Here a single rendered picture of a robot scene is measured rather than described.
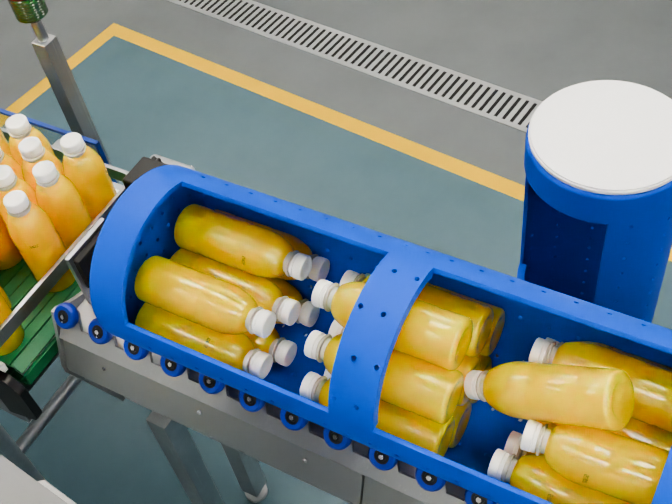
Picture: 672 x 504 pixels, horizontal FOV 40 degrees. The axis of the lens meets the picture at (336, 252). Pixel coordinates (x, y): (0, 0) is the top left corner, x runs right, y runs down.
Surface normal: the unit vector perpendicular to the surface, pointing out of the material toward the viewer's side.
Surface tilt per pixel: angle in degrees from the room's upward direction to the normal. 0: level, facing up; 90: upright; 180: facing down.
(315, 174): 0
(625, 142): 0
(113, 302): 68
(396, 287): 1
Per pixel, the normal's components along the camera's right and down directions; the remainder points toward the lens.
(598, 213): -0.27, 0.76
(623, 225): 0.03, 0.76
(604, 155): -0.11, -0.63
